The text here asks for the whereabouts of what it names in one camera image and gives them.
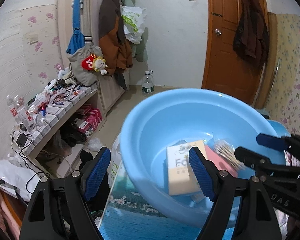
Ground Face tissue pack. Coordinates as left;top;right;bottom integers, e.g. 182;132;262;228
166;140;207;196

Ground cotton swab bag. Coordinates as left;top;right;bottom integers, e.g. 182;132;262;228
213;139;244;171

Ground light blue plastic basin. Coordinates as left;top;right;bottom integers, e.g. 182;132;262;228
120;88;285;228

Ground pink face toy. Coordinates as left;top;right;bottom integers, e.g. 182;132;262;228
205;145;238;177

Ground grey broom with dustpan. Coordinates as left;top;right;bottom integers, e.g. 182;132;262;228
265;57;281;105

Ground pink boxes under shelf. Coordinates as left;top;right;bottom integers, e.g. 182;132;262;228
75;103;103;133

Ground cluttered tiled shelf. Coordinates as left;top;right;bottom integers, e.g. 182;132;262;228
10;83;106;178

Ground white plastic bag on left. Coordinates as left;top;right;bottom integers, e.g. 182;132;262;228
0;159;43;202

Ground light wooden wardrobe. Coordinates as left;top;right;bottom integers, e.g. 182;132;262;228
57;0;125;114

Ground orange wooden door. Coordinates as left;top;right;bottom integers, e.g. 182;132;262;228
202;0;267;105

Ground clear plastic water bottle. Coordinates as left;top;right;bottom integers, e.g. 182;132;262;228
141;70;154;96

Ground red label bottle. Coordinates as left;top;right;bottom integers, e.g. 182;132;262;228
6;95;36;133

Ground red yellow plush charm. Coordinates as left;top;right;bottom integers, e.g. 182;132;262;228
81;54;108;75

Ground dark brown jacket on door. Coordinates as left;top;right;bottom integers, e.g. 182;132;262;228
233;0;269;68

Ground brown orange hanging coat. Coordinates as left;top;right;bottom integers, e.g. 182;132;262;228
98;0;133;90

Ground white green plastic bag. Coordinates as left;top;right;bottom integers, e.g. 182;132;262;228
120;5;147;44

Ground black power adapter cable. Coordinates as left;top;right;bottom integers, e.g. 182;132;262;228
11;129;73;196

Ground blue strap grey bag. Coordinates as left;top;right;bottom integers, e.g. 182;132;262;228
66;0;103;86

